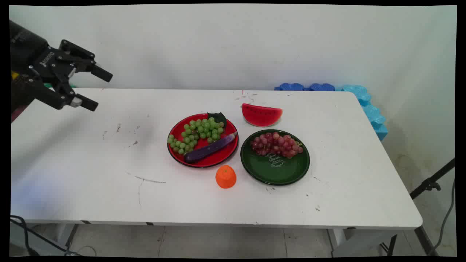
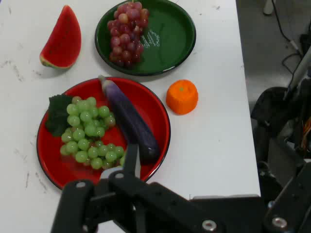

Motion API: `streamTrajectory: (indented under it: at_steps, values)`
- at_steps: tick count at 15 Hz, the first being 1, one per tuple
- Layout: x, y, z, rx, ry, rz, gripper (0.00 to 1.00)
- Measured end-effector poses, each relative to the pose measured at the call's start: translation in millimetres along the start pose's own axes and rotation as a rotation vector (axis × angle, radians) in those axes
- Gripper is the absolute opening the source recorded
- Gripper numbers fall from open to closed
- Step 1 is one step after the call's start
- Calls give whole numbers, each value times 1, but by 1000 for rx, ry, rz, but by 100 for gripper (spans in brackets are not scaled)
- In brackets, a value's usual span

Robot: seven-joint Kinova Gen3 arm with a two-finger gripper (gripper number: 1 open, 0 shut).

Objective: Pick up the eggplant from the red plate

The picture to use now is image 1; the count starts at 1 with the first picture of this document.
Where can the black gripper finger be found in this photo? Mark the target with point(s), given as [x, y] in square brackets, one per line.
[54, 95]
[78, 54]

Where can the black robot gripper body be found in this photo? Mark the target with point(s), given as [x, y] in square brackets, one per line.
[31, 49]

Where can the purple toy eggplant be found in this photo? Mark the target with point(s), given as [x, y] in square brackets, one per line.
[209, 149]

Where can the green grape bunch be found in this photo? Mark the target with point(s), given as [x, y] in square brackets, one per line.
[196, 134]

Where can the dark green grape leaf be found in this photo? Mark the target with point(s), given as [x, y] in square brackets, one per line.
[217, 118]

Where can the red round plate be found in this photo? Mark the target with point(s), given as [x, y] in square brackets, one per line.
[218, 155]

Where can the orange toy tangerine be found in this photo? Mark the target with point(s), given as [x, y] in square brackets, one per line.
[225, 177]

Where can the red watermelon slice toy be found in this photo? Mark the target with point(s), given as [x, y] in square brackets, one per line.
[261, 116]

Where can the dark blue foam block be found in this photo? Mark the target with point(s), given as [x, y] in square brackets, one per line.
[322, 87]
[290, 87]

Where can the red grape bunch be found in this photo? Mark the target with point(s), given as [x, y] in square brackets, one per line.
[276, 144]

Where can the dark green round plate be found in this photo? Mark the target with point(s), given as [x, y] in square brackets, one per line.
[276, 169]

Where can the light blue foam block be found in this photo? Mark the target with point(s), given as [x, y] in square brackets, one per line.
[371, 112]

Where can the black tripod stand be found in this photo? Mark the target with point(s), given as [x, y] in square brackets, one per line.
[429, 183]

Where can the white table leg frame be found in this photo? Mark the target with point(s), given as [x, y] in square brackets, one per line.
[349, 240]

